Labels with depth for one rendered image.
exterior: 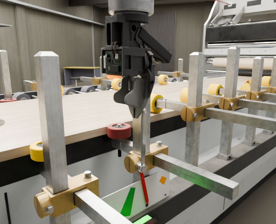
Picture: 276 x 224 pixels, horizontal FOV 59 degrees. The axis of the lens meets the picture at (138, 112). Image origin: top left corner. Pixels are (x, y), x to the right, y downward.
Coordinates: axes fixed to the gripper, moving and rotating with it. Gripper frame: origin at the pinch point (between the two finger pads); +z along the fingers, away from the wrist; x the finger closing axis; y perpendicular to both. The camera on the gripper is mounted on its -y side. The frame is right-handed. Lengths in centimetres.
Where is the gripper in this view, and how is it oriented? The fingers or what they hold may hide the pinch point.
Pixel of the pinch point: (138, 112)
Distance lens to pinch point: 54.3
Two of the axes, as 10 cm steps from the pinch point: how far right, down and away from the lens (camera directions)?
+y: -7.3, 1.4, -6.7
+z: -0.1, 9.8, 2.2
